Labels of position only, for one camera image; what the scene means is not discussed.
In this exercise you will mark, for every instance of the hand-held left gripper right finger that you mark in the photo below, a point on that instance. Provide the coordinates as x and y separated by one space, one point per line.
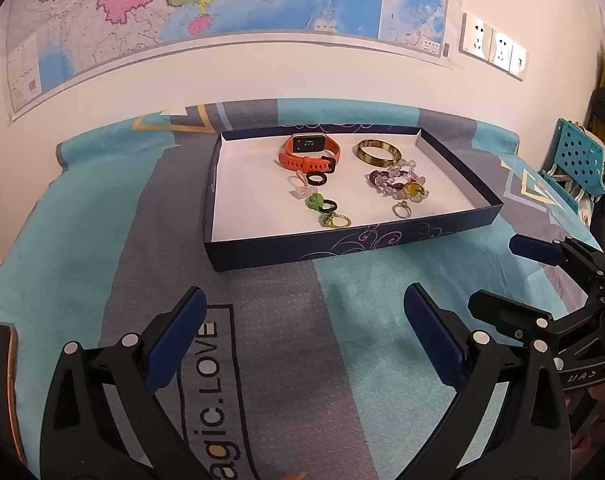
432 342

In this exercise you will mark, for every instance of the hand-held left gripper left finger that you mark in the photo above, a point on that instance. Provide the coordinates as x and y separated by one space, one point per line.
180 335

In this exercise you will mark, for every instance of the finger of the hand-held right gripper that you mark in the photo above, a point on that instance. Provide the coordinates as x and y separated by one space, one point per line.
507 312
537 250

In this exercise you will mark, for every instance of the amber stone pendant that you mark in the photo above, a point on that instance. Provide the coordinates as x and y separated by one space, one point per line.
413 190

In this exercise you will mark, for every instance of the navy cardboard box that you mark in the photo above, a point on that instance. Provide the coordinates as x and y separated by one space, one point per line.
252 200

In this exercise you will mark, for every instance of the tortoiseshell bangle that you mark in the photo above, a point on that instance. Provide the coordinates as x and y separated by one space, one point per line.
362 155

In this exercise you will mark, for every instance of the orange smartwatch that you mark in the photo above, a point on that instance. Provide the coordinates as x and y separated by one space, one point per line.
310 144

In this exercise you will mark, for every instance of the teal perforated plastic chair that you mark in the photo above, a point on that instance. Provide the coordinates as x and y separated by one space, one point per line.
577 147

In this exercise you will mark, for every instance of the teal grey printed cloth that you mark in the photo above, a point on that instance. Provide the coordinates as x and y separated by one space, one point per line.
107 210

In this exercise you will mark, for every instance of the black phone with orange edge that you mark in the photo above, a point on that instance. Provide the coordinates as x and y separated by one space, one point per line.
0 385

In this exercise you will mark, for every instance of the white wall socket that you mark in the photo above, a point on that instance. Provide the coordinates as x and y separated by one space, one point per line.
518 62
502 47
476 35

